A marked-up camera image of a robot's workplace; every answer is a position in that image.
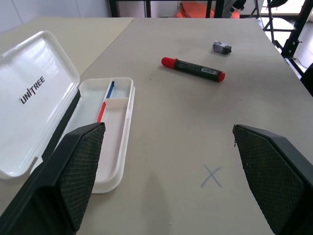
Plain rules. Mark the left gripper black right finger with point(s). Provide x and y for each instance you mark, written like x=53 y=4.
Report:
x=276 y=183

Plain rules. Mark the white open pencil case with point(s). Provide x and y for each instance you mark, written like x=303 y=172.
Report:
x=31 y=73

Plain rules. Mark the black metal frame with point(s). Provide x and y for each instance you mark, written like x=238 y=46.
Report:
x=217 y=8

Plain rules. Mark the orange object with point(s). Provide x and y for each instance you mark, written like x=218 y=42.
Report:
x=185 y=13

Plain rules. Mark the black metal stand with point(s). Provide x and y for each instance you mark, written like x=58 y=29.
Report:
x=293 y=36

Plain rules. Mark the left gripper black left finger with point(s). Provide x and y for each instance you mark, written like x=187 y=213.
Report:
x=61 y=183

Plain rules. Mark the black marker with red cap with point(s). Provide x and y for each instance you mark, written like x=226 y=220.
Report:
x=193 y=69

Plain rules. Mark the small grey eraser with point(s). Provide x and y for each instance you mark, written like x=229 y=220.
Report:
x=221 y=47

